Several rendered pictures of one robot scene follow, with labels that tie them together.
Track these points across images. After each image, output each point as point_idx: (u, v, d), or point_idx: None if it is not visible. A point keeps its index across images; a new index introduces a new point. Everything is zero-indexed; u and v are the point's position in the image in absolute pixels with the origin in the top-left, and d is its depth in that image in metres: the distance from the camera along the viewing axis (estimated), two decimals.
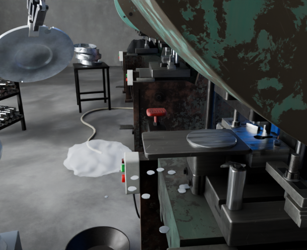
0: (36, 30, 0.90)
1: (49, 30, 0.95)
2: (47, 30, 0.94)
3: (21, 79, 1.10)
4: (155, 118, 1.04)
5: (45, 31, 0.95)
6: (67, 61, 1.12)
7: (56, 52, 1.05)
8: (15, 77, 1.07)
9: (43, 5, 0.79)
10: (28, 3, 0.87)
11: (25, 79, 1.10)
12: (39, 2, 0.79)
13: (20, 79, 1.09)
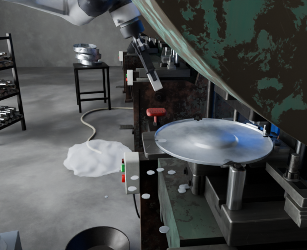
0: None
1: None
2: None
3: (198, 122, 0.85)
4: (155, 118, 1.04)
5: (225, 160, 0.62)
6: (261, 137, 0.75)
7: (244, 143, 0.70)
8: (191, 123, 0.84)
9: None
10: (151, 63, 0.95)
11: (202, 123, 0.85)
12: None
13: (197, 122, 0.85)
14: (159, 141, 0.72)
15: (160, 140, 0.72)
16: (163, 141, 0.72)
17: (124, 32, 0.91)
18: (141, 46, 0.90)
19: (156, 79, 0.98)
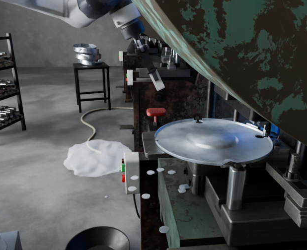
0: None
1: None
2: None
3: (162, 140, 0.72)
4: (155, 118, 1.04)
5: None
6: None
7: (217, 128, 0.80)
8: (167, 145, 0.70)
9: None
10: (152, 64, 0.96)
11: (163, 139, 0.73)
12: None
13: (162, 141, 0.72)
14: None
15: None
16: (230, 160, 0.62)
17: (124, 34, 0.92)
18: (140, 48, 0.90)
19: (158, 79, 0.99)
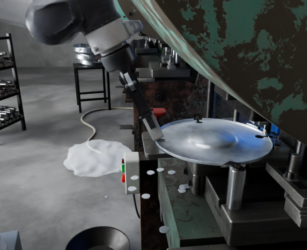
0: None
1: None
2: None
3: (229, 160, 0.62)
4: (155, 118, 1.04)
5: None
6: None
7: (181, 133, 0.76)
8: (239, 158, 0.63)
9: None
10: (147, 106, 0.66)
11: (223, 161, 0.62)
12: None
13: (231, 160, 0.62)
14: None
15: None
16: None
17: (106, 64, 0.62)
18: (130, 86, 0.60)
19: (155, 126, 0.69)
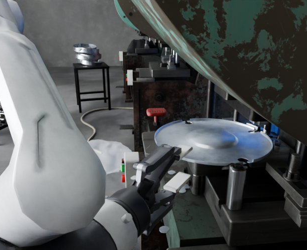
0: None
1: None
2: None
3: None
4: (155, 118, 1.04)
5: None
6: None
7: (213, 152, 0.66)
8: (243, 129, 0.80)
9: None
10: None
11: None
12: None
13: None
14: None
15: None
16: None
17: (140, 209, 0.42)
18: (142, 164, 0.46)
19: (175, 146, 0.57)
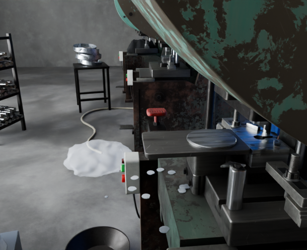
0: None
1: None
2: None
3: None
4: (155, 118, 1.04)
5: None
6: None
7: None
8: None
9: None
10: None
11: None
12: None
13: None
14: None
15: None
16: None
17: None
18: None
19: None
